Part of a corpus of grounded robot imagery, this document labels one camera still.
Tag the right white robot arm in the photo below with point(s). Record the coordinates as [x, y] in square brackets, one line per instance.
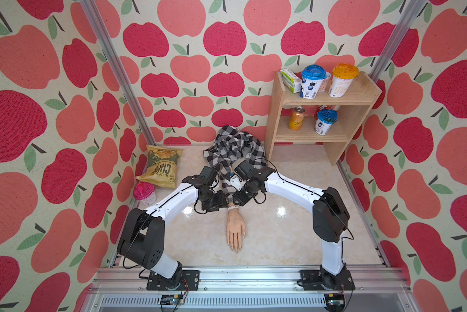
[330, 219]

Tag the orange lid cup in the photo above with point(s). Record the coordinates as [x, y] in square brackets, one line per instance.
[342, 77]

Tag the black white plaid shirt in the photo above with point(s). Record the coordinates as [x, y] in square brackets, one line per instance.
[229, 146]

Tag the blue lid cup upper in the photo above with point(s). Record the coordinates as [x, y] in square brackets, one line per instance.
[312, 78]

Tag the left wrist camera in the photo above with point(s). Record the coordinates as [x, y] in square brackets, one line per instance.
[209, 175]

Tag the orange soda can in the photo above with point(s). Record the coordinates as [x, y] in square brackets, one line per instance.
[297, 118]

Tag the small white pink cup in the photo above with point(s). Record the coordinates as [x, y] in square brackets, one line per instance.
[325, 82]

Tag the green white carton box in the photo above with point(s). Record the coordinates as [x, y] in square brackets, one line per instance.
[291, 80]

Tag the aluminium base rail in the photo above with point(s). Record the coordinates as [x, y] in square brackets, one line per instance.
[250, 288]

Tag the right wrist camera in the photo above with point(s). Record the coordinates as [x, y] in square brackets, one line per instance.
[245, 170]

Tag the blue lid cup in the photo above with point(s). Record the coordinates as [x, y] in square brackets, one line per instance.
[312, 78]
[325, 120]

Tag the blue lid cup lower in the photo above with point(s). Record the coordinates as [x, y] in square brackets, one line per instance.
[325, 120]

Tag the pink lid container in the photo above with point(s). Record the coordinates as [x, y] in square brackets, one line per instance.
[145, 193]

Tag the wooden two-tier shelf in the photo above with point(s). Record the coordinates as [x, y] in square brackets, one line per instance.
[333, 130]

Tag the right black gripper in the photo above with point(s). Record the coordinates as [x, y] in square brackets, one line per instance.
[239, 199]

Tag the mannequin hand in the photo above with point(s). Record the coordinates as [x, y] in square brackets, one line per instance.
[235, 230]

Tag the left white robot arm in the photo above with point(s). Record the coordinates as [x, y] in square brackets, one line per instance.
[143, 235]

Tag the green chips bag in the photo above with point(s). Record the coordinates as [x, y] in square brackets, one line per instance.
[162, 166]

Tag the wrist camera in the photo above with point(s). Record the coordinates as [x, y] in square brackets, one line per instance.
[209, 175]
[245, 170]

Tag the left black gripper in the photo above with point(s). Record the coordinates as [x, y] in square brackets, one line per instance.
[222, 202]

